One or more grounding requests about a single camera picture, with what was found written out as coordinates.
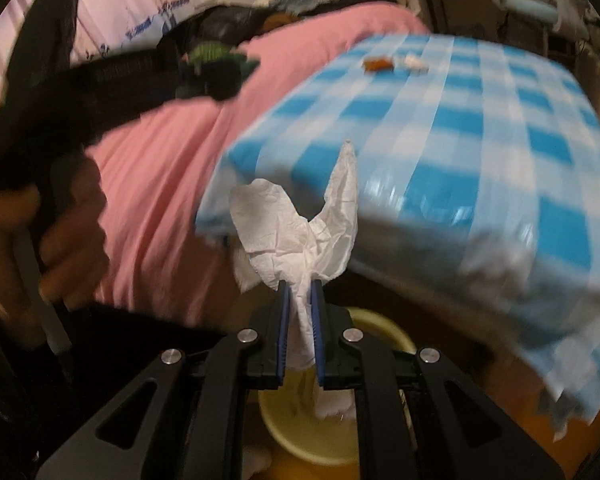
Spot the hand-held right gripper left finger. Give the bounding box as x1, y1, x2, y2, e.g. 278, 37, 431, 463
35, 280, 288, 480

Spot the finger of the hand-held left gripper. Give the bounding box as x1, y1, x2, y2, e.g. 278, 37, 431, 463
180, 57, 262, 103

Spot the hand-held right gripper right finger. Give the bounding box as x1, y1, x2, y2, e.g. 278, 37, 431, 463
310, 280, 566, 480

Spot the yellow trash bin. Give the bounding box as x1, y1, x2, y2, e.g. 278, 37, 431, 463
257, 307, 418, 466

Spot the person's left forearm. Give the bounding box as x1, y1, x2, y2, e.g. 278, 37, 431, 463
0, 275, 51, 480

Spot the person's left hand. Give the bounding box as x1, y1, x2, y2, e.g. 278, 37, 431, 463
0, 155, 108, 351

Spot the brown cloth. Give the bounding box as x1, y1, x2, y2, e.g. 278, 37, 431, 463
262, 12, 301, 36

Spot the pink blanket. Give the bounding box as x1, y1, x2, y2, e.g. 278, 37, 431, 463
82, 2, 431, 331

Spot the printed pink curtain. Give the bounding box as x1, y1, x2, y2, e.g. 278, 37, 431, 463
0, 0, 301, 131

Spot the small orange peel piece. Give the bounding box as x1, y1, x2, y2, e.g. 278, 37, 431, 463
362, 56, 395, 74

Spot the blue checked tablecloth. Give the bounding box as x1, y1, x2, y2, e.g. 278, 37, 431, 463
195, 32, 600, 443

